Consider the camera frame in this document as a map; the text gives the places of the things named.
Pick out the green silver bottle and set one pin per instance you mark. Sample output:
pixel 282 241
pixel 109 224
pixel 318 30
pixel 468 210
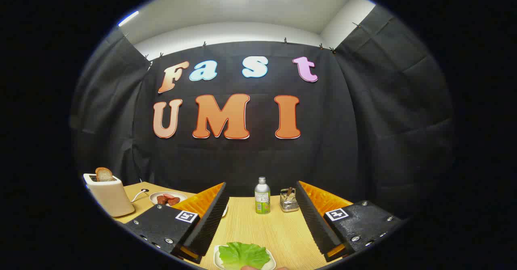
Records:
pixel 262 199

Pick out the green lettuce leaf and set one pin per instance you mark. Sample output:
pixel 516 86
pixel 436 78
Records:
pixel 244 256

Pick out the brown wooden stick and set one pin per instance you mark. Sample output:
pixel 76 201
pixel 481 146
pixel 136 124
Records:
pixel 288 192

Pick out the white toaster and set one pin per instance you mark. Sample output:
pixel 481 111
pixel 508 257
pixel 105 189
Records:
pixel 111 197

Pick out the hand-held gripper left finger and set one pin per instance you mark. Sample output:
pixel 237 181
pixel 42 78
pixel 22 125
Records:
pixel 210 221

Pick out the white square plate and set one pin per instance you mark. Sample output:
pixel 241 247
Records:
pixel 217 258

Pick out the round white plate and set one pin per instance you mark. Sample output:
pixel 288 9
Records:
pixel 155 199

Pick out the ceiling light strip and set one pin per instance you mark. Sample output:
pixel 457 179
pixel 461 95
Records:
pixel 128 18

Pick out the black backdrop cloth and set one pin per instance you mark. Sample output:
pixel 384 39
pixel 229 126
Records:
pixel 242 161

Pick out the brown meat piece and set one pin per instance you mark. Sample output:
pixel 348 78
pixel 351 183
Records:
pixel 174 201
pixel 161 200

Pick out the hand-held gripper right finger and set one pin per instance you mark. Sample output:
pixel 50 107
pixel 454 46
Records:
pixel 315 221

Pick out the toasted bread slice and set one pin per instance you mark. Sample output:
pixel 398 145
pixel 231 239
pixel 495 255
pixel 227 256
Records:
pixel 104 175

